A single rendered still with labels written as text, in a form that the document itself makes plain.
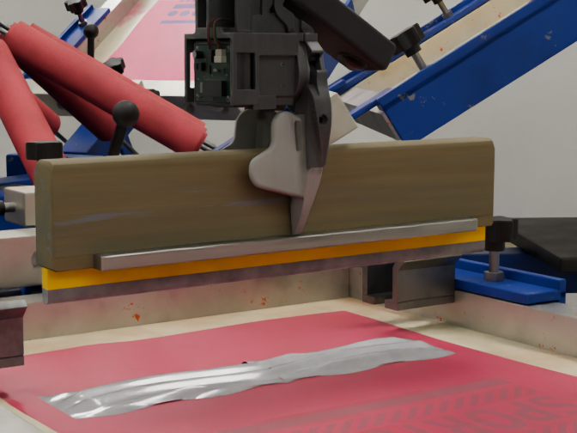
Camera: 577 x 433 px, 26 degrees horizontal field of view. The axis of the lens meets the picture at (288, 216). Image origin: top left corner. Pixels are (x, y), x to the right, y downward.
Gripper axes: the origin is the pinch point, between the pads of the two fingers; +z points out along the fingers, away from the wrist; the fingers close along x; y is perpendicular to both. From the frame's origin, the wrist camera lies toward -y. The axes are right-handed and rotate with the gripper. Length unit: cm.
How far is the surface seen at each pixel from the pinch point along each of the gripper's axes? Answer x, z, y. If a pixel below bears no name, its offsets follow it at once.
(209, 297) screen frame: -26.0, 11.7, -8.0
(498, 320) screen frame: -3.2, 12.0, -25.5
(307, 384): 0.8, 13.6, -1.4
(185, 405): 0.8, 13.6, 9.7
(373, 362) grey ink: -1.0, 13.3, -9.4
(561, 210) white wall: -163, 30, -200
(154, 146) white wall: -401, 26, -199
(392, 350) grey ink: -1.7, 12.8, -12.0
